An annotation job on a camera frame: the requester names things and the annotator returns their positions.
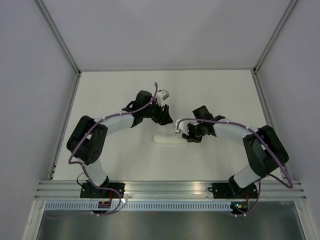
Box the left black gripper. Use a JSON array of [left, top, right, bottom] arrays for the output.
[[143, 99, 173, 126]]

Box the white cloth napkin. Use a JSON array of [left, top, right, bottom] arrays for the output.
[[153, 130, 187, 145]]

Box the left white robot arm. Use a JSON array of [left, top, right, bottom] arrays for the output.
[[66, 90, 173, 198]]

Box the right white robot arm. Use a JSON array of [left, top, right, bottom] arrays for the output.
[[174, 105, 289, 198]]

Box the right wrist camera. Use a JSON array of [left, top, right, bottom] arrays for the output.
[[173, 119, 190, 135]]

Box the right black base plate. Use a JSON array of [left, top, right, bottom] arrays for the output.
[[207, 182, 258, 200]]

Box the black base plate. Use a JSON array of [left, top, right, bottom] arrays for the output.
[[80, 182, 125, 199], [207, 182, 258, 200]]

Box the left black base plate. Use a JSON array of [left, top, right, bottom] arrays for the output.
[[80, 182, 125, 199]]

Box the aluminium mounting rail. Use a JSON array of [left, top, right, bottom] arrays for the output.
[[34, 180, 307, 202]]

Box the left aluminium frame post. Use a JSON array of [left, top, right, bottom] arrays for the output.
[[34, 0, 81, 77]]

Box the aluminium frame post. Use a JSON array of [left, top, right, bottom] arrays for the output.
[[251, 0, 299, 74], [34, 0, 81, 77]]

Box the white slotted cable duct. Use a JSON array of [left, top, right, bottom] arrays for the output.
[[45, 201, 232, 212]]

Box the right aluminium frame post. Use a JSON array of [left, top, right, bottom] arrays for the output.
[[251, 0, 299, 74]]

